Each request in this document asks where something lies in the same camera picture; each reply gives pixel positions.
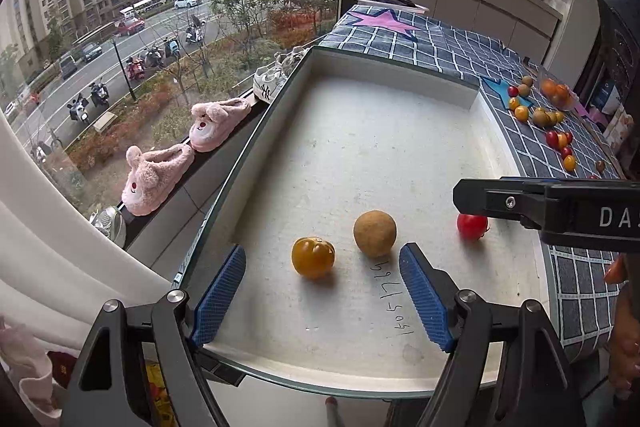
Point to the white curtain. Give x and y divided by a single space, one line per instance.
50 247

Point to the white foam tray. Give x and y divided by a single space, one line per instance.
375 147

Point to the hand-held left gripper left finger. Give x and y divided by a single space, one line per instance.
220 292

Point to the red cherry tomato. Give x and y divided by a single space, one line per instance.
470 229

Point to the pink basin with dark cloth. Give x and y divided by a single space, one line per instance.
392 1

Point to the pink plush slipper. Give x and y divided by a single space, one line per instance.
155 179
220 124

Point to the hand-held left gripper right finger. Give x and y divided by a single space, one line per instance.
425 292

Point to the pink cloth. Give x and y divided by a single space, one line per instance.
25 367

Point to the white bus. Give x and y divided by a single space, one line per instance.
155 1

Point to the white car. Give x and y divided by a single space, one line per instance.
188 2

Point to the yellow cherry tomato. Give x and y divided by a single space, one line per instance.
313 257

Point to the brown round longan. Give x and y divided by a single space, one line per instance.
375 233

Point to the group of small tomatoes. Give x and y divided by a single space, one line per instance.
540 117

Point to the red scooter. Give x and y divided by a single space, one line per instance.
135 69

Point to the person's right hand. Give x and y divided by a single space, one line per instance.
625 347

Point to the white cabinet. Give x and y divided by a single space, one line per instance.
475 2

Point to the white blue printed box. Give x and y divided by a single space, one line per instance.
607 97

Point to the grey sneaker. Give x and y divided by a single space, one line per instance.
112 224

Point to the red car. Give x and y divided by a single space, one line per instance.
130 27

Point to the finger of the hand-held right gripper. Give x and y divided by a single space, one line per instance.
500 199

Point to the plastic bag of oranges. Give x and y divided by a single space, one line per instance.
556 93

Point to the white sneaker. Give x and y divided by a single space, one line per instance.
292 59
267 84

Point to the blue checkered cloth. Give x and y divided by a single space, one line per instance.
440 47

